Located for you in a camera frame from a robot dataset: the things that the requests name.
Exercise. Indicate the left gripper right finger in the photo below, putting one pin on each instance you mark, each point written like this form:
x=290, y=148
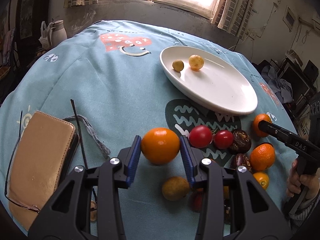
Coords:
x=234, y=205

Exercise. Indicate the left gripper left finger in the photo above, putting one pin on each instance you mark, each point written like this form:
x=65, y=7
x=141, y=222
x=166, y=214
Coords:
x=66, y=215

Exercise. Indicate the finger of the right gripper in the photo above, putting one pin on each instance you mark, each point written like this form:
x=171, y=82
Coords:
x=281, y=134

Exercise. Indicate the small orange kumquat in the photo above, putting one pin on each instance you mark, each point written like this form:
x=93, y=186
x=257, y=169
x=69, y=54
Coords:
x=262, y=178

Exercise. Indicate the dark wrinkled passion fruit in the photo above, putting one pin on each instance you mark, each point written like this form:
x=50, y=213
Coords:
x=241, y=142

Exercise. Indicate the red cherry tomato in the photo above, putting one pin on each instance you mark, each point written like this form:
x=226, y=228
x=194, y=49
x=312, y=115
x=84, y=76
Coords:
x=223, y=139
x=200, y=136

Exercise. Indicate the brown round longan fruit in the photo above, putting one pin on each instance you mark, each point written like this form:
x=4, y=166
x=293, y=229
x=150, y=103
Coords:
x=175, y=188

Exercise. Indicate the large smooth orange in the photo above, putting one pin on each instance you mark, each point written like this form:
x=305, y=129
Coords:
x=160, y=145

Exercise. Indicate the person's right hand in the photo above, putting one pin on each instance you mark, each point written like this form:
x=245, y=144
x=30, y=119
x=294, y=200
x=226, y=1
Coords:
x=295, y=181

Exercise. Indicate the pile of blue clothes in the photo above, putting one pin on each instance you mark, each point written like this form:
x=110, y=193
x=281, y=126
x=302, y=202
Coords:
x=281, y=89

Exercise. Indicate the tan leather wallet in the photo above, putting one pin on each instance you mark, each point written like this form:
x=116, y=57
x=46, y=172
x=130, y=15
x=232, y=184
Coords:
x=37, y=162

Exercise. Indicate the white oval plate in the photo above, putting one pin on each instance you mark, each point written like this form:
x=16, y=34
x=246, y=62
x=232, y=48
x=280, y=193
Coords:
x=217, y=86

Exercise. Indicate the yellow round fruit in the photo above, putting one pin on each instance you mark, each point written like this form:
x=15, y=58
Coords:
x=196, y=62

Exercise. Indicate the small brown longan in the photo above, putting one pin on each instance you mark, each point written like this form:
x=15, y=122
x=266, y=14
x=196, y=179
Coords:
x=178, y=65

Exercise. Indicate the right brick-pattern curtain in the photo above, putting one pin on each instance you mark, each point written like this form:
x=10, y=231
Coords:
x=232, y=16

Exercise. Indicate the light blue patterned tablecloth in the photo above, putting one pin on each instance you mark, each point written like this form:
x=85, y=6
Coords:
x=113, y=73

